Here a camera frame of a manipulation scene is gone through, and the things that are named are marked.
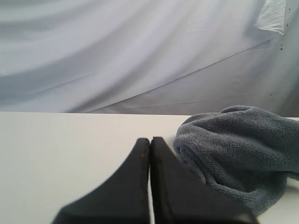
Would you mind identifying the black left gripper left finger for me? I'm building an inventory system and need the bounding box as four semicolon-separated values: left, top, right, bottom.
53;138;150;224

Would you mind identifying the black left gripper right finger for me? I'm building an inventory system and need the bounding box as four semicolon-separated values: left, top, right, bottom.
150;137;258;224

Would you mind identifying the grey fleece towel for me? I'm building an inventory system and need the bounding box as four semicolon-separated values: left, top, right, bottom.
173;105;299;215

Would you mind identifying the white plastic sheet piece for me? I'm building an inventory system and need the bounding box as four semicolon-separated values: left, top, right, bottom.
254;0;286;35

